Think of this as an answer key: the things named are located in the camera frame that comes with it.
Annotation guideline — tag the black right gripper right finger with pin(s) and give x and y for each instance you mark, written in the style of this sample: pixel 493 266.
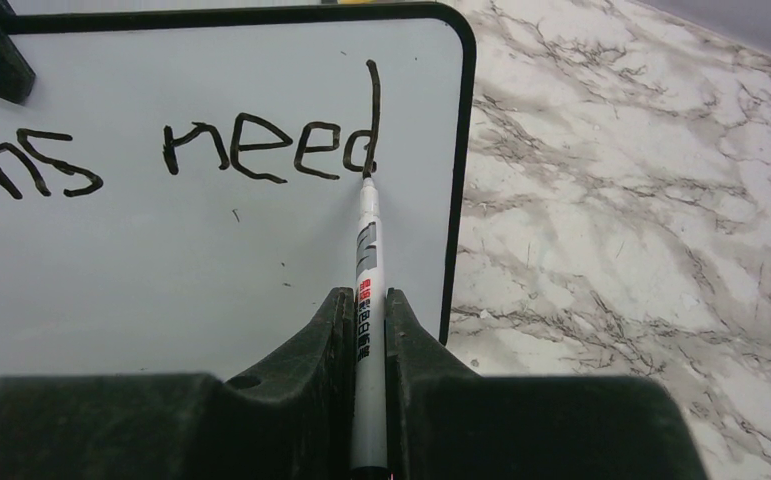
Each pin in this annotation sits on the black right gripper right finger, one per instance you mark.
pixel 448 422

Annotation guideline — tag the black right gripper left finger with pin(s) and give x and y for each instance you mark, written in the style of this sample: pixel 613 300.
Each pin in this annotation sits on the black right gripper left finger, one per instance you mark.
pixel 285 417

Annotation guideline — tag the black whiteboard marker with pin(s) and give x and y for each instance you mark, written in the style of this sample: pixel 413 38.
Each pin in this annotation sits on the black whiteboard marker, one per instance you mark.
pixel 369 438

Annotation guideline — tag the black framed whiteboard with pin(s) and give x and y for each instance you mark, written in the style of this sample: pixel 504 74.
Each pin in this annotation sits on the black framed whiteboard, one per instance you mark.
pixel 179 190

